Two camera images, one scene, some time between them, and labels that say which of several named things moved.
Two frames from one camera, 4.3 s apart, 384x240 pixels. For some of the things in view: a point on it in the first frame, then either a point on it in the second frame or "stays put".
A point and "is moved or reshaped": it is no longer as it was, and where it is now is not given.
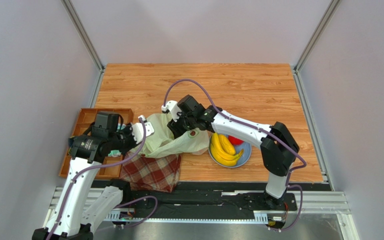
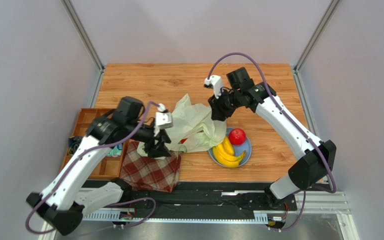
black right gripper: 177,125 -> 219,106
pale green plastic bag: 160,143 is moved or reshaped
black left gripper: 128,129 -> 159,150
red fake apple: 235,141 stays put
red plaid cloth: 151,174 stays put
